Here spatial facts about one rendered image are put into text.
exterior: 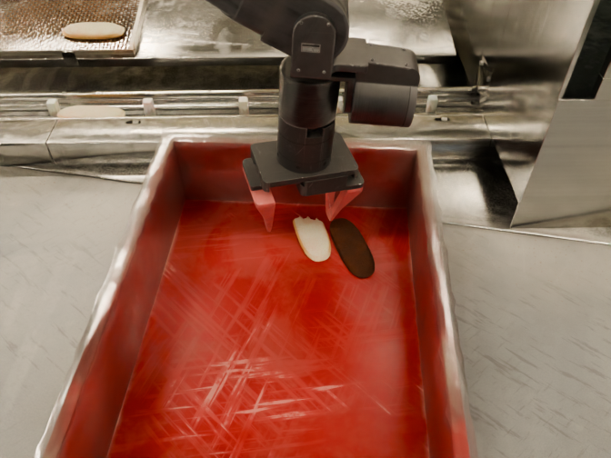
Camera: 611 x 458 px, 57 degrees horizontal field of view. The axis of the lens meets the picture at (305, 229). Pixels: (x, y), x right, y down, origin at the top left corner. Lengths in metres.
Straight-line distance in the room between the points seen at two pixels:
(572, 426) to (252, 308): 0.34
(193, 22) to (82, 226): 0.41
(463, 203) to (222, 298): 0.34
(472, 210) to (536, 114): 0.16
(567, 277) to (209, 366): 0.42
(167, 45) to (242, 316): 0.50
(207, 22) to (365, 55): 0.52
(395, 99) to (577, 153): 0.25
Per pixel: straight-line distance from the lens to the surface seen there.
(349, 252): 0.67
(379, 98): 0.53
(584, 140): 0.69
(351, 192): 0.61
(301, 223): 0.70
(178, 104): 0.90
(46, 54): 1.00
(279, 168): 0.58
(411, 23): 1.01
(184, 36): 0.98
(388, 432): 0.56
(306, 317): 0.62
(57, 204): 0.81
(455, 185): 0.80
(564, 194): 0.74
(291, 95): 0.53
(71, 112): 0.91
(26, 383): 0.65
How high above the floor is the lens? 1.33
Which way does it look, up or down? 46 degrees down
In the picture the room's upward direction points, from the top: straight up
